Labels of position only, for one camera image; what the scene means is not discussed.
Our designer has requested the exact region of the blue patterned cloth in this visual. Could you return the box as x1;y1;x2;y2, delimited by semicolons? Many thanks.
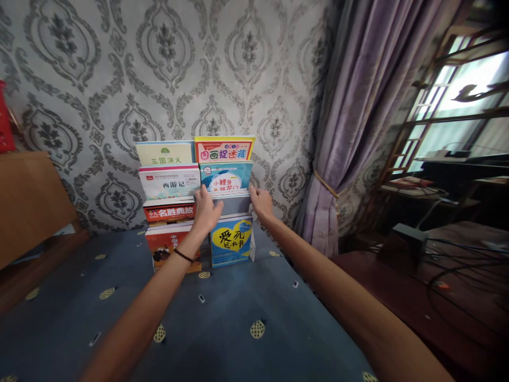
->
0;227;379;382

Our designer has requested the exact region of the grey cover book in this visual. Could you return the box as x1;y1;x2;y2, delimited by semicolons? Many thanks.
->
209;188;253;219

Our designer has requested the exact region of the gold curtain tieback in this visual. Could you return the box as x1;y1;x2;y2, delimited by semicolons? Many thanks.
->
312;167;341;199

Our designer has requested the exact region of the person's right hand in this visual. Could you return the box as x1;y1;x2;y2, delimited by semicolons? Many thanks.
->
248;187;275;223

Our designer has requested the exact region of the window with wooden lattice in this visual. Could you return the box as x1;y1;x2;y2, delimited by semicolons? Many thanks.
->
378;12;509;176

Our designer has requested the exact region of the black box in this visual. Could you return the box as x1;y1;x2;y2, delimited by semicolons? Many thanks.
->
391;223;429;276

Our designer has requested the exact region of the black keyboard instrument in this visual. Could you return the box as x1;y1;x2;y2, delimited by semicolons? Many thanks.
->
413;150;509;179

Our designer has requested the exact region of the small cluttered side table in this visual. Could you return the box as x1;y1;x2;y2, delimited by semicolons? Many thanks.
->
378;175;482;236

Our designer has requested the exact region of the yellow and red cover book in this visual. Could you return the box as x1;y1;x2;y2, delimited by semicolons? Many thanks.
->
194;136;257;163

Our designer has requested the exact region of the white and pink cover book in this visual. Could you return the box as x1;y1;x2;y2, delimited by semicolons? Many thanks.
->
138;162;201;201

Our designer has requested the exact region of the bundle of black cables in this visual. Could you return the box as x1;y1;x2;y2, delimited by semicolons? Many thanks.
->
421;237;509;347

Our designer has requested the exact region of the pale green cover book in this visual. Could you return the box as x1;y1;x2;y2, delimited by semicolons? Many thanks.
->
135;141;195;167

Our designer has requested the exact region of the blue book with yellow heart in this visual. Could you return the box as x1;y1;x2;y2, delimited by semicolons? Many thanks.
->
209;214;256;269

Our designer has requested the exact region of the light wooden cabinet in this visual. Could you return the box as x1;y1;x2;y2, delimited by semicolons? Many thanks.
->
0;150;82;271

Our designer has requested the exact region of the purple curtain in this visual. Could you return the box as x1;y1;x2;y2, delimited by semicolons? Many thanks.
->
296;0;476;257

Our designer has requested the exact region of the red plastic basket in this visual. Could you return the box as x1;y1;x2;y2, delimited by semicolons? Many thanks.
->
0;79;17;155

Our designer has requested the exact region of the teal fish cover book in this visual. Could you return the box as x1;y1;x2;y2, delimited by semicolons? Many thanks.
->
198;160;254;193

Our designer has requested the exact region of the person's left hand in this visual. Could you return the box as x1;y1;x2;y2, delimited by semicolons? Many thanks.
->
192;184;225;239

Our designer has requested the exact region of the orange illustrated cover book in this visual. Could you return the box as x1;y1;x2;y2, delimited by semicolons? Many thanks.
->
144;222;203;275

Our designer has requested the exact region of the dark wooden desk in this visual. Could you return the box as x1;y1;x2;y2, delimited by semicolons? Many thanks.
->
329;220;509;382

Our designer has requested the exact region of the white book display rack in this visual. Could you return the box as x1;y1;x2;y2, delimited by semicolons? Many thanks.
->
135;136;258;275

